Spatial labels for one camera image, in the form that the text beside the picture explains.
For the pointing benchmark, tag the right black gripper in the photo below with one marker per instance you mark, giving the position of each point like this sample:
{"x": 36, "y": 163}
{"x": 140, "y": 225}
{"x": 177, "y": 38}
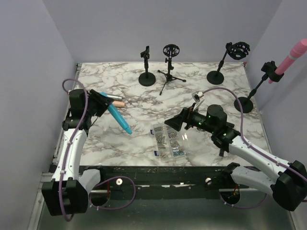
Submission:
{"x": 185, "y": 116}

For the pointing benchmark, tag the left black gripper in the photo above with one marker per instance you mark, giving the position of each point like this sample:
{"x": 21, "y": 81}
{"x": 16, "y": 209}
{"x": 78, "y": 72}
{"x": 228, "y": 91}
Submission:
{"x": 103, "y": 102}

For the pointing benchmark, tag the blue microphone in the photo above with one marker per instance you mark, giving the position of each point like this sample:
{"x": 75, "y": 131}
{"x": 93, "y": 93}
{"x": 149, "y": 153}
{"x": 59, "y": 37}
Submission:
{"x": 117, "y": 115}

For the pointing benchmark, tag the silver mesh microphone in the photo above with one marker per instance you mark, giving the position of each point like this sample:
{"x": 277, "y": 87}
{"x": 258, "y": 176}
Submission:
{"x": 115, "y": 97}

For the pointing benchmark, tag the beige microphone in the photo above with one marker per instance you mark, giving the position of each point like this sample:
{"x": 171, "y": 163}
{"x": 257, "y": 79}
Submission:
{"x": 119, "y": 104}

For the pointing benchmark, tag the black round-base mic stand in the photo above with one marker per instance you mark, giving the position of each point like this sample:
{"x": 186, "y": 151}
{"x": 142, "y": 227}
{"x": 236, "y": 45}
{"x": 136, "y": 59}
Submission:
{"x": 147, "y": 78}

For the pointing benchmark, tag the black tripod mic stand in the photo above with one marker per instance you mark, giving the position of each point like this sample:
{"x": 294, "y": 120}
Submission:
{"x": 170, "y": 51}

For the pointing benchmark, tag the black clip round stand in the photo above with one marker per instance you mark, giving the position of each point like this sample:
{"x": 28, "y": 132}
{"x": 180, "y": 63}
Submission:
{"x": 269, "y": 69}

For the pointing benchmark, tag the pink microphone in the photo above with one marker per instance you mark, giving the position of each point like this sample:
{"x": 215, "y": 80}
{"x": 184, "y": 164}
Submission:
{"x": 296, "y": 52}

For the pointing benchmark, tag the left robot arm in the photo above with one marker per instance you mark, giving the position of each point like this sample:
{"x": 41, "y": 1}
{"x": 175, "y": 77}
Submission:
{"x": 67, "y": 193}

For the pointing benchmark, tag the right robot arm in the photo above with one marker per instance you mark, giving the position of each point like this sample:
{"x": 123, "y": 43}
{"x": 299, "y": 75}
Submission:
{"x": 285, "y": 181}

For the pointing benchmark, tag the clear plastic screw box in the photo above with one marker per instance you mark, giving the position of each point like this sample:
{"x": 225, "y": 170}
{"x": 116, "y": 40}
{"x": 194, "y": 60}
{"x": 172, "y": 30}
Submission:
{"x": 172, "y": 145}

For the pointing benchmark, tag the black T-shaped tool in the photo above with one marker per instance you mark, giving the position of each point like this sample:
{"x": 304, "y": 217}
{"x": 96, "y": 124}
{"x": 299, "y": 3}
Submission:
{"x": 222, "y": 153}

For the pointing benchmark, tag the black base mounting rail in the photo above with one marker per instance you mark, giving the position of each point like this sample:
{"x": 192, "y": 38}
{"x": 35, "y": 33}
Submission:
{"x": 167, "y": 182}

